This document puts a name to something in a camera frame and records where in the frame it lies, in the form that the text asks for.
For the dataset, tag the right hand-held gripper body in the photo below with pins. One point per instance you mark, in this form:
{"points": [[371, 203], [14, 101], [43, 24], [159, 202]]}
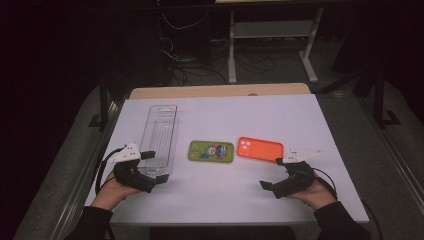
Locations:
{"points": [[298, 178]]}

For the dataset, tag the black metal stand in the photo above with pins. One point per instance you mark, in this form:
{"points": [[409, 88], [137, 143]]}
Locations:
{"points": [[379, 100], [104, 106]]}

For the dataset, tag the clear plastic tray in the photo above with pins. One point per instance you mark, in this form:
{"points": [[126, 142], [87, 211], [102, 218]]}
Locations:
{"points": [[160, 133]]}

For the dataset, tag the light wooden table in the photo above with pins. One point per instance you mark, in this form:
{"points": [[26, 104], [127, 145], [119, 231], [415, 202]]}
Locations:
{"points": [[216, 90]]}

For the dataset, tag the orange phone case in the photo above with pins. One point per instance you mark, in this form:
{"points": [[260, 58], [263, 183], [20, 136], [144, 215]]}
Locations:
{"points": [[261, 150]]}

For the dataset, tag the person's left hand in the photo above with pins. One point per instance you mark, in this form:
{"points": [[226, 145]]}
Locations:
{"points": [[111, 195]]}

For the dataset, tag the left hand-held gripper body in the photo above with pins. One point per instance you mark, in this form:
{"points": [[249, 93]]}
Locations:
{"points": [[131, 178]]}

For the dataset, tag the white metal table frame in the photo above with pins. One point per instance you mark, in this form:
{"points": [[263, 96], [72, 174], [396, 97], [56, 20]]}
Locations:
{"points": [[273, 29]]}

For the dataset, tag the person's right hand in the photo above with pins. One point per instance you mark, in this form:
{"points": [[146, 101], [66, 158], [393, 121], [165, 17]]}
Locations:
{"points": [[316, 196]]}

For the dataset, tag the green cartoon print phone case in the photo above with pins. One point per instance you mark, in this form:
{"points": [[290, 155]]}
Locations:
{"points": [[210, 152]]}

